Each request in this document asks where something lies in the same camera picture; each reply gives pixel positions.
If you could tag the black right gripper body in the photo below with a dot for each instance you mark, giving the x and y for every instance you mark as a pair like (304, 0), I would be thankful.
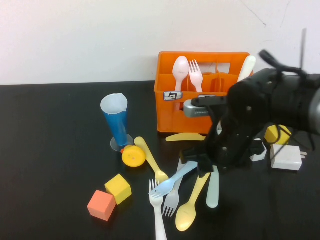
(230, 147)

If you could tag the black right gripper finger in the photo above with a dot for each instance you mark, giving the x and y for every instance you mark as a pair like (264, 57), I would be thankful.
(193, 155)
(206, 169)

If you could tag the pale green plastic spoon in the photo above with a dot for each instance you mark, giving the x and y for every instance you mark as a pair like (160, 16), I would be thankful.
(212, 195)

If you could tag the white plastic knife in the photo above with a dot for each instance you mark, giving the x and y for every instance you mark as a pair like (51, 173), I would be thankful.
(247, 67)

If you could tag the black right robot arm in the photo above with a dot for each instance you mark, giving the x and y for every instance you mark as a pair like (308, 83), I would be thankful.
(275, 100)

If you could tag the orange plastic cutlery holder crate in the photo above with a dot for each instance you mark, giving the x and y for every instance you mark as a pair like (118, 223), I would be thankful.
(172, 122)

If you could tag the yellow plastic knife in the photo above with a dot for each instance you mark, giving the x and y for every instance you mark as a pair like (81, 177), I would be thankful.
(185, 137)

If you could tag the white foam cube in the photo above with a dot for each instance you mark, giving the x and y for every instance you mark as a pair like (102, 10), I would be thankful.
(257, 158)

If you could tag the light blue plastic fork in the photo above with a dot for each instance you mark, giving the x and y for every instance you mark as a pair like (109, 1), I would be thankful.
(165, 186)

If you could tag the yellow foam cube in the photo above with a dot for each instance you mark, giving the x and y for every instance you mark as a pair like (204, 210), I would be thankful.
(118, 188)
(271, 133)

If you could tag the yellow plastic fork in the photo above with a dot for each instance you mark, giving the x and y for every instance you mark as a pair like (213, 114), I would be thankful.
(150, 157)

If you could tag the grey translucent plastic fork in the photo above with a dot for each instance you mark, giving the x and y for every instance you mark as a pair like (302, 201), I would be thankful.
(172, 200)

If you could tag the yellow plastic spoon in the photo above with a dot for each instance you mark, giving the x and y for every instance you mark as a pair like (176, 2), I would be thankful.
(185, 217)

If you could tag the white paper label fork character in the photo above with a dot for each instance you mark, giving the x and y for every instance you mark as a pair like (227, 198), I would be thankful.
(207, 96)

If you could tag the white power adapter plug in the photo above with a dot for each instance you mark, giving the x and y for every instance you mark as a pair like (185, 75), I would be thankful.
(287, 157)

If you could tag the yellow toy duck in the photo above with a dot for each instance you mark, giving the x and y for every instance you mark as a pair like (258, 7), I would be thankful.
(133, 156)

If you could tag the white paper label spoon character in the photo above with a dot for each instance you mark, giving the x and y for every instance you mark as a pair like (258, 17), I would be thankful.
(173, 96)

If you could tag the white plastic fork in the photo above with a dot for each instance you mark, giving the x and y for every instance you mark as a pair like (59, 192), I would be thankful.
(158, 215)

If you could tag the pink plastic fork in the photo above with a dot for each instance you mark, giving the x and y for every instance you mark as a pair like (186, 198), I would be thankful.
(196, 77)

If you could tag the blue cone cup white inside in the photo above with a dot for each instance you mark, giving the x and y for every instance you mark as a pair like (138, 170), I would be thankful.
(117, 125)

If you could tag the pink plastic spoon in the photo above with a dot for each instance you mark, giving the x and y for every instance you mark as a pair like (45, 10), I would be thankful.
(180, 67)

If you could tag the orange foam cube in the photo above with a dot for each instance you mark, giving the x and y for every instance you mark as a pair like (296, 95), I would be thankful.
(101, 205)

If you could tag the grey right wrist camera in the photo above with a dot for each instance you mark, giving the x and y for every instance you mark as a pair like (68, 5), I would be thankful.
(197, 110)

